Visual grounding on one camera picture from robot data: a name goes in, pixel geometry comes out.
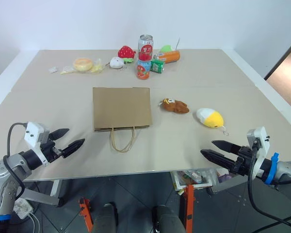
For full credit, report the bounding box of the dark rounded shape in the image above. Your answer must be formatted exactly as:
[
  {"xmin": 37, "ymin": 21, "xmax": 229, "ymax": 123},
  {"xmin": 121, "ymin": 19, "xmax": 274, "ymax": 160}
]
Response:
[
  {"xmin": 91, "ymin": 203, "xmax": 119, "ymax": 233},
  {"xmin": 151, "ymin": 204, "xmax": 185, "ymax": 233}
]

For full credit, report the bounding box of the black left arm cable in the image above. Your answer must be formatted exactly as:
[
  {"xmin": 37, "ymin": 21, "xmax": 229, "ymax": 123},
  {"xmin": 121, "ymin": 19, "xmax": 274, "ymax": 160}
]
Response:
[{"xmin": 3, "ymin": 122, "xmax": 28, "ymax": 195}]

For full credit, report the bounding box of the blue clamp ring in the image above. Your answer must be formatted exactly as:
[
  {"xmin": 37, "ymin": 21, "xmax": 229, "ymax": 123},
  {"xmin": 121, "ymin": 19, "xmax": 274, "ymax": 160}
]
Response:
[{"xmin": 265, "ymin": 151, "xmax": 280, "ymax": 184}]

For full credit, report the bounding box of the orange metal stand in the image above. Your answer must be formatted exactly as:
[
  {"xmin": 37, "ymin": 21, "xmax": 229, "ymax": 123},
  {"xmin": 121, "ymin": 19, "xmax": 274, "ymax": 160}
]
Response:
[
  {"xmin": 78, "ymin": 197, "xmax": 94, "ymax": 233},
  {"xmin": 182, "ymin": 184, "xmax": 195, "ymax": 233}
]

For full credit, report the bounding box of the red strawberry plush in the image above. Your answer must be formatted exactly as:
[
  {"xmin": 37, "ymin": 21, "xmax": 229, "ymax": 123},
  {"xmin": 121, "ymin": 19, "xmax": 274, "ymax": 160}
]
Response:
[{"xmin": 117, "ymin": 45, "xmax": 137, "ymax": 64}]

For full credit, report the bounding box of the brown plush bear toy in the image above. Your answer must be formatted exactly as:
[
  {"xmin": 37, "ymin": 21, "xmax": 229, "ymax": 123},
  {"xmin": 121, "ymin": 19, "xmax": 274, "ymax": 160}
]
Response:
[{"xmin": 158, "ymin": 97, "xmax": 190, "ymax": 115}]

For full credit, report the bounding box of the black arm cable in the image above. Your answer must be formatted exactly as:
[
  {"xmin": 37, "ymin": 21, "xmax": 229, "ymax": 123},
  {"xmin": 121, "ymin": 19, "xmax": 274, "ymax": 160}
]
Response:
[
  {"xmin": 3, "ymin": 122, "xmax": 28, "ymax": 195},
  {"xmin": 247, "ymin": 140, "xmax": 291, "ymax": 231}
]

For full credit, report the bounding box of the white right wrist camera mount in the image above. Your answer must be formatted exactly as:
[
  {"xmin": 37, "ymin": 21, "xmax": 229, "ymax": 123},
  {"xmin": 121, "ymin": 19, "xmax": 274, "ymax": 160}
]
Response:
[{"xmin": 246, "ymin": 126, "xmax": 270, "ymax": 171}]

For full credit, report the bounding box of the white power cable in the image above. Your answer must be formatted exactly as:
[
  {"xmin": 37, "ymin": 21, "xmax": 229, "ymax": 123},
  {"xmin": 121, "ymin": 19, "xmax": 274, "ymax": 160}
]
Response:
[{"xmin": 26, "ymin": 212, "xmax": 43, "ymax": 233}]

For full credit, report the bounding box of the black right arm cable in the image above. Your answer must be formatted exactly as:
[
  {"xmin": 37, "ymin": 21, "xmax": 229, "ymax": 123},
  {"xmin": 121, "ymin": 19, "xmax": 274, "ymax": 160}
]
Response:
[{"xmin": 247, "ymin": 140, "xmax": 291, "ymax": 231}]

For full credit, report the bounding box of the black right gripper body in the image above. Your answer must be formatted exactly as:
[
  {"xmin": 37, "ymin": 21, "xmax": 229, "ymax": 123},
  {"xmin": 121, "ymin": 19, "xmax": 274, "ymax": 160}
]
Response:
[{"xmin": 233, "ymin": 146, "xmax": 255, "ymax": 177}]

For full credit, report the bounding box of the donut in plastic wrap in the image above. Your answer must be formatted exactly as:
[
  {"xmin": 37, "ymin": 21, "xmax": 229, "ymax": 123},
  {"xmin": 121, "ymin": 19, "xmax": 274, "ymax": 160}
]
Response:
[{"xmin": 60, "ymin": 58, "xmax": 105, "ymax": 75}]

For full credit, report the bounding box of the short red blue drink can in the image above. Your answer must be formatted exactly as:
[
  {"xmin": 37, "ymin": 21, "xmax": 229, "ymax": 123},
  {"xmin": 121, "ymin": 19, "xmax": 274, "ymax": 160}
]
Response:
[{"xmin": 135, "ymin": 59, "xmax": 152, "ymax": 81}]

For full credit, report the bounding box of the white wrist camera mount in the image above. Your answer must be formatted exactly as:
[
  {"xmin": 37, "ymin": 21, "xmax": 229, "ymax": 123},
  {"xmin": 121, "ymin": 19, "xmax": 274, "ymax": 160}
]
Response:
[
  {"xmin": 23, "ymin": 122, "xmax": 50, "ymax": 166},
  {"xmin": 246, "ymin": 126, "xmax": 270, "ymax": 171}
]

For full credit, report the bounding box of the white table frame leg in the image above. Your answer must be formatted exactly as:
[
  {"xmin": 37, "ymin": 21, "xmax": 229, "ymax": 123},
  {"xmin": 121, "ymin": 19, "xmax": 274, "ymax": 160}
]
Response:
[{"xmin": 21, "ymin": 179, "xmax": 64, "ymax": 207}]

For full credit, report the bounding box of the clear box of snacks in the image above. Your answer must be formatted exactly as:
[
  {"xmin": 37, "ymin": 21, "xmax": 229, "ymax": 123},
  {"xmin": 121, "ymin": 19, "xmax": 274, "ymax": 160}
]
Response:
[{"xmin": 171, "ymin": 169, "xmax": 234, "ymax": 195}]

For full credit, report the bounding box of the white round plush toy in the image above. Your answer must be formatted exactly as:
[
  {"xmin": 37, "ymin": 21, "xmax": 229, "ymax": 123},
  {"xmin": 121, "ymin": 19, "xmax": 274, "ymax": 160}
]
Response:
[{"xmin": 109, "ymin": 56, "xmax": 126, "ymax": 70}]

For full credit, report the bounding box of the toy donut bread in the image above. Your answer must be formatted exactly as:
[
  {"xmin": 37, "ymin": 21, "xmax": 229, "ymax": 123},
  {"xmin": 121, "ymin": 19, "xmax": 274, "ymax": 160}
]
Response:
[{"xmin": 72, "ymin": 57, "xmax": 94, "ymax": 73}]

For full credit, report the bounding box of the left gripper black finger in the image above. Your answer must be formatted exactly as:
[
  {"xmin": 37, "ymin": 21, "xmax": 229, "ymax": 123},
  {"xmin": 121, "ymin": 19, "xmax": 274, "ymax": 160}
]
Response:
[
  {"xmin": 61, "ymin": 138, "xmax": 85, "ymax": 159},
  {"xmin": 49, "ymin": 128, "xmax": 70, "ymax": 141}
]

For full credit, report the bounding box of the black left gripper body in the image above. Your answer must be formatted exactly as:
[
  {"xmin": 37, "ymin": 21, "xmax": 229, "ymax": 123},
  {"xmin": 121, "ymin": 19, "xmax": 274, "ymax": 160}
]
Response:
[{"xmin": 40, "ymin": 135, "xmax": 64, "ymax": 164}]

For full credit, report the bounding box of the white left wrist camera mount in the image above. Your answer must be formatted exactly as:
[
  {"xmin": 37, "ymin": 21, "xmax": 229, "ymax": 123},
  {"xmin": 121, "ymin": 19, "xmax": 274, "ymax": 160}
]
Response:
[{"xmin": 23, "ymin": 122, "xmax": 50, "ymax": 166}]

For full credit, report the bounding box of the tall red silver drink can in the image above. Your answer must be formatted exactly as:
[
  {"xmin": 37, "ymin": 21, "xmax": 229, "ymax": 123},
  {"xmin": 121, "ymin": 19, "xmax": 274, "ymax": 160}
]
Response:
[{"xmin": 138, "ymin": 34, "xmax": 154, "ymax": 62}]

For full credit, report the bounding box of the white power strip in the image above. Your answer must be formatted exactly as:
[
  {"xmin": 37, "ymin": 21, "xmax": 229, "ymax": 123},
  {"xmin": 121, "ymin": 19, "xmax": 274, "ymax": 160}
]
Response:
[{"xmin": 13, "ymin": 197, "xmax": 32, "ymax": 220}]

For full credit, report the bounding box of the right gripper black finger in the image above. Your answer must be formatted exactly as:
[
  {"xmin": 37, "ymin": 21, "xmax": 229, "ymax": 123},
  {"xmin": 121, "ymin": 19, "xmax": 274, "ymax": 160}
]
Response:
[
  {"xmin": 211, "ymin": 140, "xmax": 243, "ymax": 155},
  {"xmin": 200, "ymin": 149, "xmax": 238, "ymax": 171}
]

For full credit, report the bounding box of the yellow white plush toy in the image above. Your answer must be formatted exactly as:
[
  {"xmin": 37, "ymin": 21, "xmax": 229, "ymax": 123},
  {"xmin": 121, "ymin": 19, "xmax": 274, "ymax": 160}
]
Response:
[{"xmin": 196, "ymin": 107, "xmax": 230, "ymax": 136}]

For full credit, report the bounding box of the brown paper bag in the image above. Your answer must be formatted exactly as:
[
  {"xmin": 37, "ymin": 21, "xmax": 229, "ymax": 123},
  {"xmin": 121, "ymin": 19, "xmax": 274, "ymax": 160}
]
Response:
[{"xmin": 92, "ymin": 87, "xmax": 153, "ymax": 153}]

